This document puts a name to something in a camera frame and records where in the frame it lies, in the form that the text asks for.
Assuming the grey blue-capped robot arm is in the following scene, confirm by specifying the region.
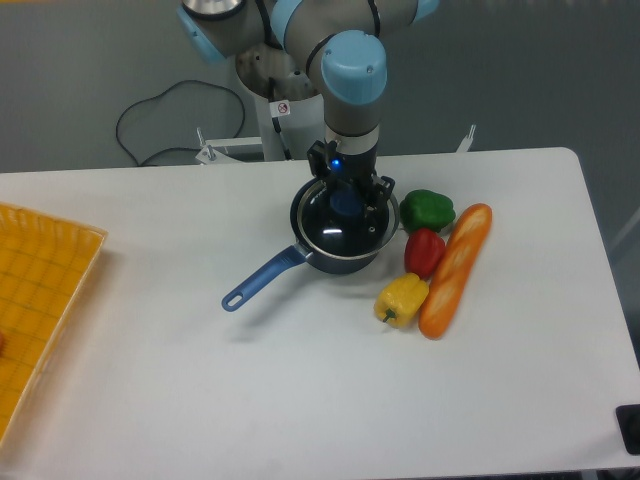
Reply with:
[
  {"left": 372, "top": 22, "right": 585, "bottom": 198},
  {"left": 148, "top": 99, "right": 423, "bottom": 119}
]
[{"left": 177, "top": 1, "right": 439, "bottom": 207}]

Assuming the orange baguette bread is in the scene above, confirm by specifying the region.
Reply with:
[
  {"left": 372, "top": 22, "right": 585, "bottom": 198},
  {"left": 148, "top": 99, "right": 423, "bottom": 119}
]
[{"left": 418, "top": 203, "right": 493, "bottom": 340}]

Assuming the dark blue saucepan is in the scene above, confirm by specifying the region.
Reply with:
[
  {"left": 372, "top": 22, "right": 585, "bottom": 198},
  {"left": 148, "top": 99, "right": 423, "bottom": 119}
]
[{"left": 221, "top": 208, "right": 381, "bottom": 312}]

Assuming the black floor cable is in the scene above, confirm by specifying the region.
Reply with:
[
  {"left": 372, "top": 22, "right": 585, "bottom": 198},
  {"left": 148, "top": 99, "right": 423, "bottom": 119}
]
[{"left": 115, "top": 79, "right": 247, "bottom": 167}]

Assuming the red bell pepper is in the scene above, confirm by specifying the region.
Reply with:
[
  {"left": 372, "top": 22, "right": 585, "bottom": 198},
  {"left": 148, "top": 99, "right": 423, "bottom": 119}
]
[{"left": 404, "top": 228, "right": 446, "bottom": 279}]

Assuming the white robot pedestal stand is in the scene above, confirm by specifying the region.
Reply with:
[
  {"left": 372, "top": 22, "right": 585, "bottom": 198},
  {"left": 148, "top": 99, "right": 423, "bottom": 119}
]
[{"left": 195, "top": 44, "right": 326, "bottom": 165}]

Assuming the yellow bell pepper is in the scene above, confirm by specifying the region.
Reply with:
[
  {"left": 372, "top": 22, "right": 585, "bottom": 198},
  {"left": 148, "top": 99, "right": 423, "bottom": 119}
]
[{"left": 374, "top": 273, "right": 429, "bottom": 329}]

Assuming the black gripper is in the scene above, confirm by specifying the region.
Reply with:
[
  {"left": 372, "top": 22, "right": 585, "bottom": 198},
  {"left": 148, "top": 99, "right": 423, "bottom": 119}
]
[{"left": 307, "top": 140, "right": 395, "bottom": 214}]

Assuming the yellow woven basket tray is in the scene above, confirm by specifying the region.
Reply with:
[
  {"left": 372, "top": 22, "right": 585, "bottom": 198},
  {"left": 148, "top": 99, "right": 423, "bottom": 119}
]
[{"left": 1, "top": 203, "right": 108, "bottom": 440}]

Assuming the black device at table edge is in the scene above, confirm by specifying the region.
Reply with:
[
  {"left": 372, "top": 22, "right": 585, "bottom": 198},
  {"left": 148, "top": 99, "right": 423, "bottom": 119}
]
[{"left": 615, "top": 404, "right": 640, "bottom": 455}]

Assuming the glass lid with blue knob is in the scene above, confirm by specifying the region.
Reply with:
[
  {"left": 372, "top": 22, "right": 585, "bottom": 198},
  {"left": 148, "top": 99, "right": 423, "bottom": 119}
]
[{"left": 291, "top": 179, "right": 399, "bottom": 260}]

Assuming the green bell pepper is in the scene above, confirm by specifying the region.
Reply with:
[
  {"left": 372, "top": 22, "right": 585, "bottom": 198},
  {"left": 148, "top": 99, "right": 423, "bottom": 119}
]
[{"left": 400, "top": 189, "right": 456, "bottom": 233}]

